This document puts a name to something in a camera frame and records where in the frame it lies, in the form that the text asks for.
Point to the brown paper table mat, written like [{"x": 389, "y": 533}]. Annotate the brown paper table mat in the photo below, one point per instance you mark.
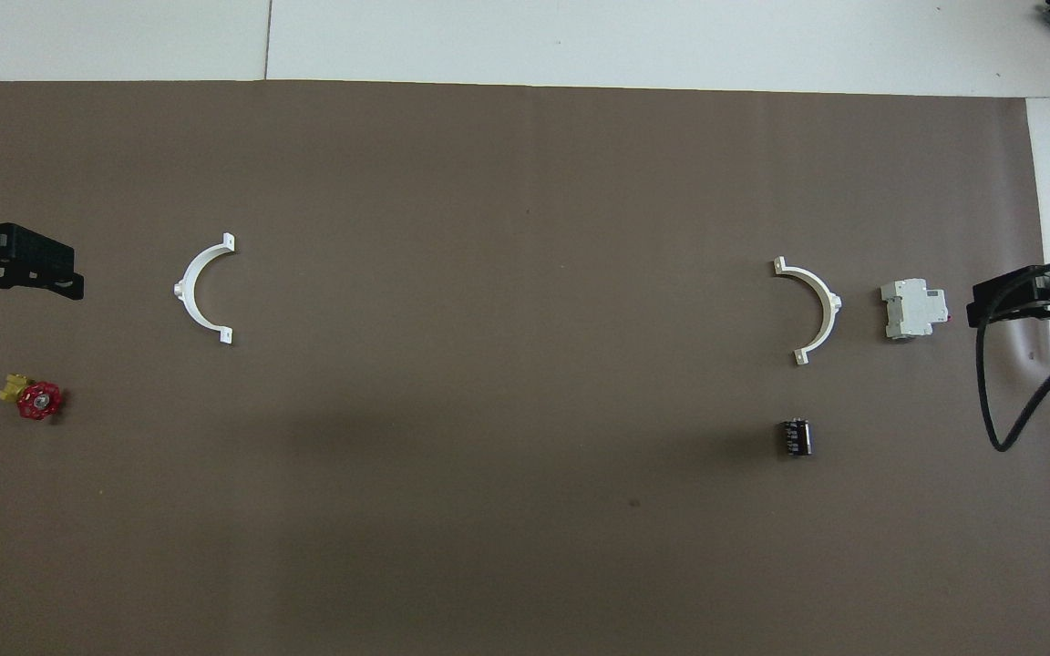
[{"x": 525, "y": 182}]

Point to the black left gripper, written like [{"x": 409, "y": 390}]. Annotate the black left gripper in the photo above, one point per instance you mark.
[{"x": 33, "y": 255}]

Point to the white half pipe clamp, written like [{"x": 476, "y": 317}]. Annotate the white half pipe clamp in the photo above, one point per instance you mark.
[
  {"x": 827, "y": 306},
  {"x": 183, "y": 292}
]

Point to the white circuit breaker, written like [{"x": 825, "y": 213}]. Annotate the white circuit breaker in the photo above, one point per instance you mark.
[{"x": 912, "y": 310}]

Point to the brass valve red handwheel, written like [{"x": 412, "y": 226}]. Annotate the brass valve red handwheel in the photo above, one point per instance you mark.
[{"x": 38, "y": 401}]

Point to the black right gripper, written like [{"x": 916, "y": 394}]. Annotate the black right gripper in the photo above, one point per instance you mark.
[{"x": 1017, "y": 296}]

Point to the black cylindrical capacitor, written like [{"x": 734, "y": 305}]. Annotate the black cylindrical capacitor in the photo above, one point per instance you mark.
[{"x": 796, "y": 437}]

